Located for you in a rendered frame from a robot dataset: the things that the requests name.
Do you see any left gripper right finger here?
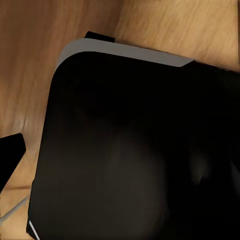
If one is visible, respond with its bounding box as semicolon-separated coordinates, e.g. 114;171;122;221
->
224;132;240;173

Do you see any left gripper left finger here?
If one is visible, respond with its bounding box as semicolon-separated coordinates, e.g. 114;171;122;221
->
0;133;26;194

